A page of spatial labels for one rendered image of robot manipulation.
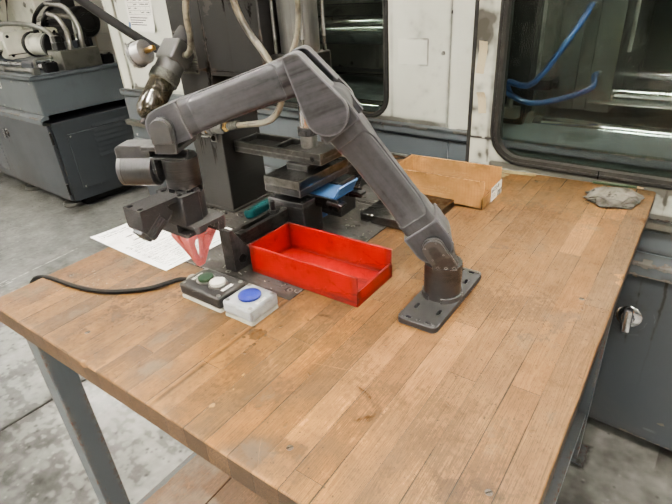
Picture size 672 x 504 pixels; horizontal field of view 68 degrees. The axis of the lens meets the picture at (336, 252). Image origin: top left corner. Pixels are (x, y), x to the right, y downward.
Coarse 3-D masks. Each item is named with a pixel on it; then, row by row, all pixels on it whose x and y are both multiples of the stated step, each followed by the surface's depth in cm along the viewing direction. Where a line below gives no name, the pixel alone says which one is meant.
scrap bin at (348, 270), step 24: (264, 240) 99; (288, 240) 106; (312, 240) 102; (336, 240) 98; (264, 264) 96; (288, 264) 92; (312, 264) 88; (336, 264) 99; (360, 264) 97; (384, 264) 93; (312, 288) 91; (336, 288) 87; (360, 288) 86
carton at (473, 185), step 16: (416, 160) 136; (432, 160) 133; (448, 160) 130; (416, 176) 125; (432, 176) 122; (448, 176) 119; (464, 176) 130; (480, 176) 127; (496, 176) 124; (432, 192) 124; (448, 192) 121; (464, 192) 119; (480, 192) 116; (496, 192) 124; (480, 208) 118
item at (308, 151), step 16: (304, 128) 108; (240, 144) 118; (256, 144) 115; (272, 144) 118; (288, 144) 117; (304, 144) 109; (320, 144) 112; (288, 160) 111; (304, 160) 108; (320, 160) 106; (336, 160) 114; (272, 176) 107; (288, 176) 107; (304, 176) 106; (320, 176) 109; (336, 176) 114; (288, 192) 106; (304, 192) 105
